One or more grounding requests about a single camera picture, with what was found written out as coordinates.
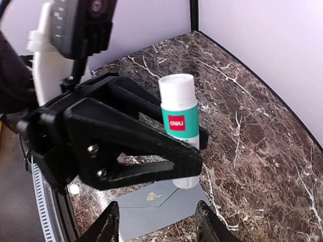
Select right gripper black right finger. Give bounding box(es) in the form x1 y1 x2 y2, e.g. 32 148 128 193
195 200 239 242

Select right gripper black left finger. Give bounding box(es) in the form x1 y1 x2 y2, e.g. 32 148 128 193
75 201 120 242

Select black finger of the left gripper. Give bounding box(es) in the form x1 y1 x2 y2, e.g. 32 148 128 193
108 78 209 150

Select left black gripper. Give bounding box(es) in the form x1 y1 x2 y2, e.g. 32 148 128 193
17 75 202 192

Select grey blue envelope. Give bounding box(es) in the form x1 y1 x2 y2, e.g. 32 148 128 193
115 180 210 241

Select white green glue stick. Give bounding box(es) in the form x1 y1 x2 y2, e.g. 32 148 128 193
158 74 200 189

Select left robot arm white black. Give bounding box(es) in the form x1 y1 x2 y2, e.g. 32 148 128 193
1 36 202 193

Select black curved front rail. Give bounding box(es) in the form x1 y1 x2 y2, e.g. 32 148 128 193
51 189 80 241

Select white slotted cable duct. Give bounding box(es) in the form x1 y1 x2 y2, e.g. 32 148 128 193
31 157 60 242

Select right black frame post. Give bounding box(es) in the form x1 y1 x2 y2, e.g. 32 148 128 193
189 0 199 32

